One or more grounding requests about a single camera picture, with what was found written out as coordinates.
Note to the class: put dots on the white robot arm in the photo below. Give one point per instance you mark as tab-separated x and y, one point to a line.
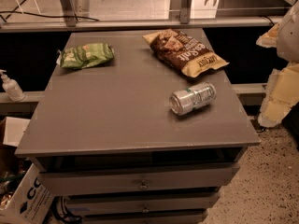
288	35

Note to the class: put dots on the silver 7up can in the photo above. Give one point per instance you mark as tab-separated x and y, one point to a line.
185	101

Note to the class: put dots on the grey drawer cabinet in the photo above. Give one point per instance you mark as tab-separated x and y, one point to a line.
118	117

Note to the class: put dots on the brown sea salt chip bag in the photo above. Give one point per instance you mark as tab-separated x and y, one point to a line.
183	52

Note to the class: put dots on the green chip bag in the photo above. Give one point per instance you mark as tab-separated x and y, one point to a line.
85	56

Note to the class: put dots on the middle grey drawer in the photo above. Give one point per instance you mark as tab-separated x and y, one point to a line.
142	204

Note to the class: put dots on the grey drawer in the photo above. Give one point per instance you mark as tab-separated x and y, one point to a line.
140	179
194	216
142	204

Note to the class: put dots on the top grey drawer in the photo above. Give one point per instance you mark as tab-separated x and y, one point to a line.
140	179

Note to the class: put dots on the bottom grey drawer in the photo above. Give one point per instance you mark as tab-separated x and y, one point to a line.
194	216

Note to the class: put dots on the white pump bottle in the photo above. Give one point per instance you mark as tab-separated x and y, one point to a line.
11	87

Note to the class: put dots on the white cardboard box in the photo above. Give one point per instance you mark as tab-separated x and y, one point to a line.
24	200

